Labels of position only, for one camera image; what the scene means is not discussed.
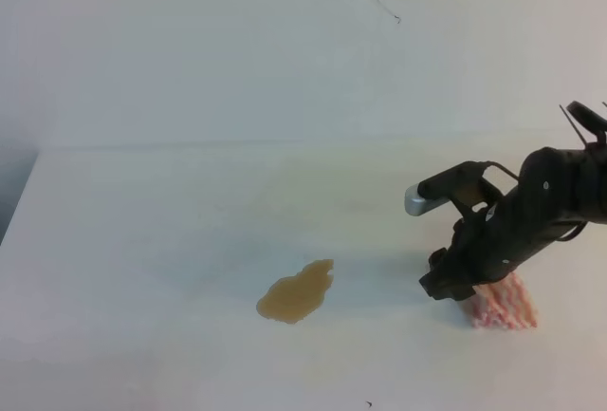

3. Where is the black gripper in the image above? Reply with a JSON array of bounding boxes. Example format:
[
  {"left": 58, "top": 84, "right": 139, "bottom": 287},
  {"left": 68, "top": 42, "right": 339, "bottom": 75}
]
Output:
[{"left": 419, "top": 185, "right": 577, "bottom": 301}]

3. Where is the pink white striped rag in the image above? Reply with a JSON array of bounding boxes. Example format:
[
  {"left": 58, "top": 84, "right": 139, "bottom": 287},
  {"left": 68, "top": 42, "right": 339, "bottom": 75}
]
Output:
[{"left": 462, "top": 272, "right": 538, "bottom": 330}]

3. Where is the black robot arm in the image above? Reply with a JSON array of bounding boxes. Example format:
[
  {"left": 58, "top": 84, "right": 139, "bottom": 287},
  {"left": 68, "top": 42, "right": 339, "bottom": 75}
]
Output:
[{"left": 404, "top": 102, "right": 606, "bottom": 301}]

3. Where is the brown coffee stain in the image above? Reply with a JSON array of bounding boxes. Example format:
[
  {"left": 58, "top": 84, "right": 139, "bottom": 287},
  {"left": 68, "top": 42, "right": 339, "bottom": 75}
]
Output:
[{"left": 256, "top": 259, "right": 334, "bottom": 325}]

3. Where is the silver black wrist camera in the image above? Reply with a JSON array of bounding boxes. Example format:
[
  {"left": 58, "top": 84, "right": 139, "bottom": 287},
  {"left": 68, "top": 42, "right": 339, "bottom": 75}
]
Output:
[{"left": 404, "top": 160, "right": 519, "bottom": 217}]

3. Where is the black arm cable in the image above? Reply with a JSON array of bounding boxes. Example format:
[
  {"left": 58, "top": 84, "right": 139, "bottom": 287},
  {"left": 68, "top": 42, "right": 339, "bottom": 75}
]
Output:
[{"left": 544, "top": 218, "right": 592, "bottom": 244}]

